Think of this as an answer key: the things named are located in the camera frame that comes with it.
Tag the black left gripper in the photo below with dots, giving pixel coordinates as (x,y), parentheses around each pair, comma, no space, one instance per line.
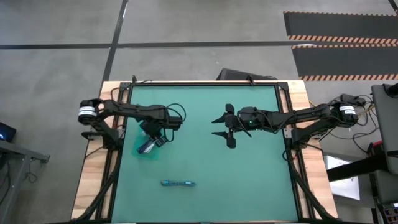
(154,129)

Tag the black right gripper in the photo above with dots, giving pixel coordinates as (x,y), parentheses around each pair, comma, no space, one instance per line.
(232,124)

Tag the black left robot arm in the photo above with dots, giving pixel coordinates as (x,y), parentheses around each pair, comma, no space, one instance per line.
(130,109)

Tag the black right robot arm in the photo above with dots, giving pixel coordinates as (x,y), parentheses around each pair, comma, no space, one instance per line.
(311,113)

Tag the teal transparent plastic bin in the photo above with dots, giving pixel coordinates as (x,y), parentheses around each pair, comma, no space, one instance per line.
(136,154)

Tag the teal table mat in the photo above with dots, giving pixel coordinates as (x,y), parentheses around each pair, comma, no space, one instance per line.
(217,186)

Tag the black power adapter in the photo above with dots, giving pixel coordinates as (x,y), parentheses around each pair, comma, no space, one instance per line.
(353,99)

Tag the white paper sheet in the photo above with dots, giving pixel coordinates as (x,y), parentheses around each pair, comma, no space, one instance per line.
(345,186)

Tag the black hazard-striped floor mat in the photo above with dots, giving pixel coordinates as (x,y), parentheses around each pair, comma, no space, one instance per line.
(342,60)
(342,25)

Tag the grey metal desk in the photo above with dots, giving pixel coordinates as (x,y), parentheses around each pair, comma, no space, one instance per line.
(15,149)

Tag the black device with blue light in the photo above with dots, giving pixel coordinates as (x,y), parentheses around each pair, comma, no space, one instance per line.
(6,132)

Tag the grey equipment cart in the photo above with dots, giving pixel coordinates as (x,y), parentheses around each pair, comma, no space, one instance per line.
(387,124)

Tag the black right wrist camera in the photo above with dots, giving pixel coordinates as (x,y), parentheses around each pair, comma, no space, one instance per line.
(248,118)

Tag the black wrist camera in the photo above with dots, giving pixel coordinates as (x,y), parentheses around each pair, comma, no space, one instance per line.
(175,123)
(248,118)

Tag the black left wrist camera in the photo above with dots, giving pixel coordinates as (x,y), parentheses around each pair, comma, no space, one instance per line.
(175,123)

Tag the black aluminium rig frame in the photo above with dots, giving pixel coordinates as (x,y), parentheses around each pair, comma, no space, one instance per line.
(202,84)

